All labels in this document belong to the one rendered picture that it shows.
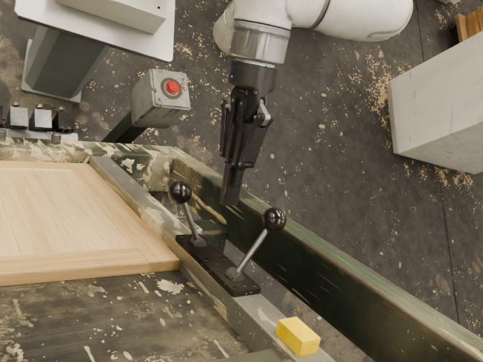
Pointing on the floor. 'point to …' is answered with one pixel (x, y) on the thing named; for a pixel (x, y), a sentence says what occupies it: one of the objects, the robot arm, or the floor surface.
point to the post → (123, 131)
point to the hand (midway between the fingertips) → (231, 184)
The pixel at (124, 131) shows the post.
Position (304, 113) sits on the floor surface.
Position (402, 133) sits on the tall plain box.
